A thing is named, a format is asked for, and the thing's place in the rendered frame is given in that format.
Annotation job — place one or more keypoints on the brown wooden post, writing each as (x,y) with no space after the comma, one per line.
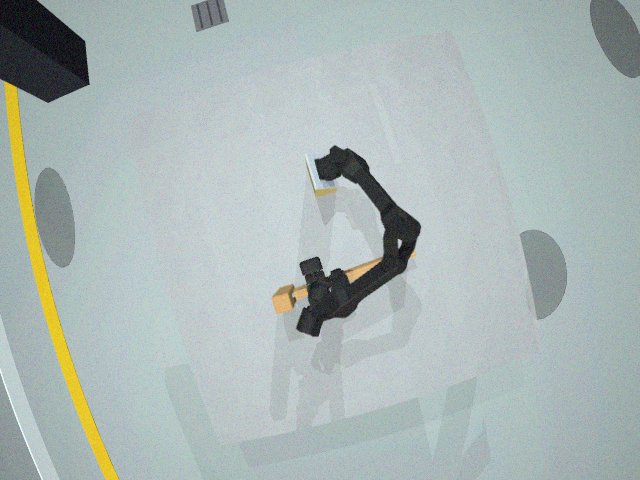
(283,300)

